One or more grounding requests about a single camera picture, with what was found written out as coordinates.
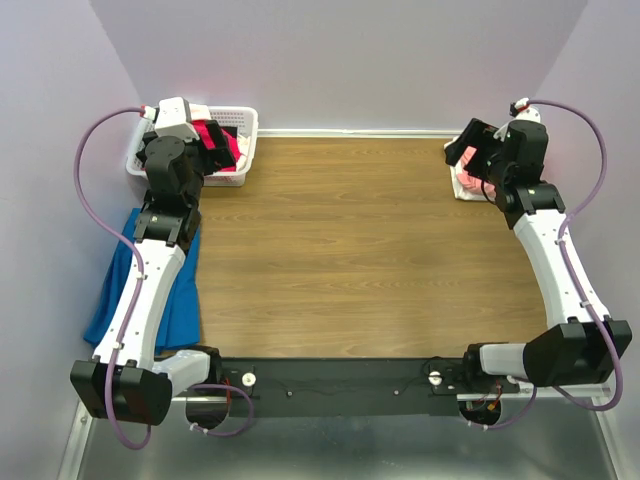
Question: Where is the red t shirt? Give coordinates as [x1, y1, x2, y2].
[192, 120, 241, 181]

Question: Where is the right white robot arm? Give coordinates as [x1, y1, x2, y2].
[445, 116, 632, 392]

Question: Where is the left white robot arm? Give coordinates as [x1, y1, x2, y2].
[70, 120, 233, 426]

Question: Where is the white plastic laundry basket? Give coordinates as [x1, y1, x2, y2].
[125, 104, 258, 187]

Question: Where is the pink folded t shirt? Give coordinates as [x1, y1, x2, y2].
[465, 150, 495, 188]

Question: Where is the white folded t shirt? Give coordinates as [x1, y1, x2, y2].
[450, 147, 495, 201]

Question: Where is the blue pleated cloth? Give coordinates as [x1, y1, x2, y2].
[83, 230, 201, 355]

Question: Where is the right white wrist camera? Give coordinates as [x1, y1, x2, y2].
[509, 97, 541, 123]

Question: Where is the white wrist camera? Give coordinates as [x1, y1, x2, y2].
[154, 97, 199, 142]
[509, 97, 541, 123]

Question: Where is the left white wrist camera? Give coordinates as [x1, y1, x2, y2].
[154, 97, 199, 142]

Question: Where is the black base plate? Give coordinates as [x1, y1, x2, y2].
[184, 356, 521, 420]

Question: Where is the aluminium rail frame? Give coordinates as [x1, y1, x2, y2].
[55, 384, 621, 480]

